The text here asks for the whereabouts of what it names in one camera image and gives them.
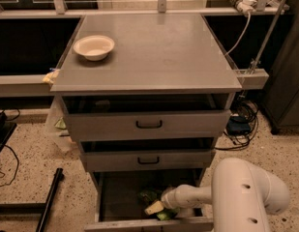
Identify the top grey drawer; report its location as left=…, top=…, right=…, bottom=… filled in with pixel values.
left=62, top=97, right=230, bottom=141

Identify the white power strip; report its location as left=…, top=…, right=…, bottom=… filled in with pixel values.
left=229, top=0, right=256, bottom=15

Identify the green rice chip bag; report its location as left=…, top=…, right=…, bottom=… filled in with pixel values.
left=137, top=188, right=179, bottom=220

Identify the black metal stand leg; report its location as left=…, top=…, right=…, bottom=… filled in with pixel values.
left=0, top=168, right=64, bottom=232

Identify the dark grey cabinet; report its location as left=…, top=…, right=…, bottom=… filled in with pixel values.
left=261, top=0, right=299, bottom=134

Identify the clear plastic bag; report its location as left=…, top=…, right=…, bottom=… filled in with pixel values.
left=45, top=98, right=77, bottom=153

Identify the white paper bowl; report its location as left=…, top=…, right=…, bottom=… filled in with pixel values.
left=74, top=35, right=115, bottom=61

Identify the bottom open grey drawer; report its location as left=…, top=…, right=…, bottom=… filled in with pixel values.
left=84, top=169, right=213, bottom=232

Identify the black cable bundle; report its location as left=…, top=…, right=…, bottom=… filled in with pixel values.
left=215, top=100, right=259, bottom=152

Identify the white power cable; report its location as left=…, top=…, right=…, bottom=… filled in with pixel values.
left=224, top=12, right=252, bottom=57

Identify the black floor cable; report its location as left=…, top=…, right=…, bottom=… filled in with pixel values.
left=0, top=142, right=21, bottom=189

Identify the grey drawer cabinet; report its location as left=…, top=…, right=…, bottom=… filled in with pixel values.
left=50, top=13, right=243, bottom=232

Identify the middle grey drawer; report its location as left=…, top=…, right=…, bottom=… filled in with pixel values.
left=80, top=137, right=216, bottom=172

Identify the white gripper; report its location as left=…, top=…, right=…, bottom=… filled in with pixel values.
left=144, top=187, right=184, bottom=216

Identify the black box corner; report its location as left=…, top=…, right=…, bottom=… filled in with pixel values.
left=0, top=112, right=16, bottom=153

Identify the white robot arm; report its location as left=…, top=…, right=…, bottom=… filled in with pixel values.
left=145, top=158, right=290, bottom=232

